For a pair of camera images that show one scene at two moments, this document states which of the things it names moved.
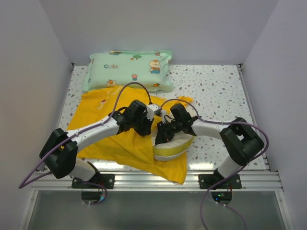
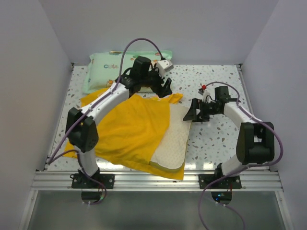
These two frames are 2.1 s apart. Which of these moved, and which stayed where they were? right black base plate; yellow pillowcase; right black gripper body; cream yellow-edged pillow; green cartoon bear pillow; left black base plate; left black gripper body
Moved: right black gripper body; left black gripper body; yellow pillowcase; cream yellow-edged pillow
Stayed: green cartoon bear pillow; right black base plate; left black base plate
